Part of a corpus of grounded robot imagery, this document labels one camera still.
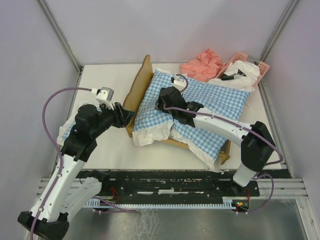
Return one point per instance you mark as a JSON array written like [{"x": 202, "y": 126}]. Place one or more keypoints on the black white object in basket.
[{"x": 237, "y": 75}]

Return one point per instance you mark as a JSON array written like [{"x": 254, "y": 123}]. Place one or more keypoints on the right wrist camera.
[{"x": 180, "y": 82}]

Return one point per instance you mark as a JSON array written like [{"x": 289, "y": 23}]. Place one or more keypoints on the white slotted cable duct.
[{"x": 227, "y": 204}]

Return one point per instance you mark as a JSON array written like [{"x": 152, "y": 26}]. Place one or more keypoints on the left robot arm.
[{"x": 51, "y": 216}]

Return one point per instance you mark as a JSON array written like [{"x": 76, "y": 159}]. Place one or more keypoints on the pink crumpled cloth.
[{"x": 205, "y": 67}]

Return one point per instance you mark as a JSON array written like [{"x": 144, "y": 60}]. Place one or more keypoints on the right aluminium corner post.
[{"x": 279, "y": 28}]

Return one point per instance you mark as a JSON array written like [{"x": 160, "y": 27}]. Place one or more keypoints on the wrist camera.
[
  {"x": 180, "y": 82},
  {"x": 104, "y": 97}
]

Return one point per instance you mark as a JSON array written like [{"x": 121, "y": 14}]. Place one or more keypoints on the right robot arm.
[{"x": 255, "y": 141}]

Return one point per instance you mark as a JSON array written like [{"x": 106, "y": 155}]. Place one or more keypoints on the small blue checkered pillow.
[{"x": 64, "y": 130}]

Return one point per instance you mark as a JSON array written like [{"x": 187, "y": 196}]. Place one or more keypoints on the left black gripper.
[{"x": 122, "y": 116}]

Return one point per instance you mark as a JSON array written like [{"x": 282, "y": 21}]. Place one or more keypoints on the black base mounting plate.
[{"x": 173, "y": 186}]

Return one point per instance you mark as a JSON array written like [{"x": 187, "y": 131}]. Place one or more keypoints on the left aluminium corner post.
[{"x": 46, "y": 10}]

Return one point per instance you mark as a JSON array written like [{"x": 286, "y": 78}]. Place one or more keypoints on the white cloth in basket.
[{"x": 245, "y": 83}]

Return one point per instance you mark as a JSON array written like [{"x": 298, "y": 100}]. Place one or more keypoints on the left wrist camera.
[{"x": 104, "y": 97}]

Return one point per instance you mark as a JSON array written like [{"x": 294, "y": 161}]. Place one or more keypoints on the aluminium corner post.
[
  {"x": 279, "y": 28},
  {"x": 46, "y": 10}
]

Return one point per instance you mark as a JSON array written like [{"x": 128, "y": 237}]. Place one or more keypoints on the wooden pet bed frame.
[{"x": 135, "y": 96}]

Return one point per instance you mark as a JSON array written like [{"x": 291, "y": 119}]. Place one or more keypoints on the pink plastic basket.
[{"x": 263, "y": 67}]

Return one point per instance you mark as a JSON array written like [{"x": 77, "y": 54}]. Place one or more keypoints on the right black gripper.
[{"x": 158, "y": 104}]

